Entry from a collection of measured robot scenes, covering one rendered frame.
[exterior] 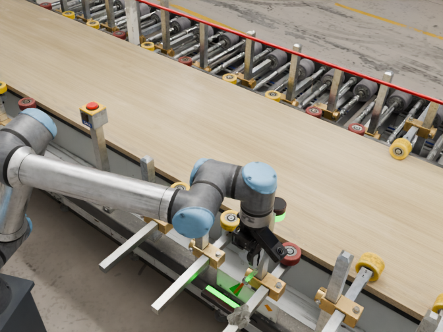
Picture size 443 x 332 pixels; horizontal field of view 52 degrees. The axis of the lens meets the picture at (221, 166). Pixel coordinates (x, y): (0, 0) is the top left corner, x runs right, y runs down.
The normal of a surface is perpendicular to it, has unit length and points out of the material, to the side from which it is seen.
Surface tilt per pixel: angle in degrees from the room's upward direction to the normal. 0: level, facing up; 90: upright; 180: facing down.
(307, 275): 90
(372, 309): 90
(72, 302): 0
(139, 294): 0
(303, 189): 0
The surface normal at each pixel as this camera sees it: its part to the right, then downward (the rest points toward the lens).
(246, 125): 0.03, -0.77
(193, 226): -0.21, 0.62
